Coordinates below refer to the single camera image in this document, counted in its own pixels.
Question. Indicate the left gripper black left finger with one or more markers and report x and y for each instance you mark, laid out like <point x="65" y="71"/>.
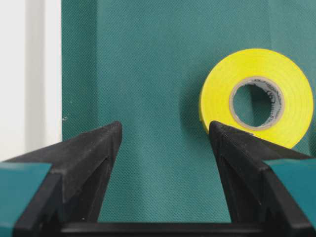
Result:
<point x="45" y="188"/>

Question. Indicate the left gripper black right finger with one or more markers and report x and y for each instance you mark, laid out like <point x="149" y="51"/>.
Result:
<point x="264" y="183"/>

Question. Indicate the yellow tape roll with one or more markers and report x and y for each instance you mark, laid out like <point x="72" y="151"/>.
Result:
<point x="261" y="92"/>

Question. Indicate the white plastic case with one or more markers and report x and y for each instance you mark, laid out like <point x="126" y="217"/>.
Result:
<point x="30" y="75"/>

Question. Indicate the green table cloth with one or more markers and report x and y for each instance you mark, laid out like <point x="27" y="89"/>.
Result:
<point x="143" y="63"/>

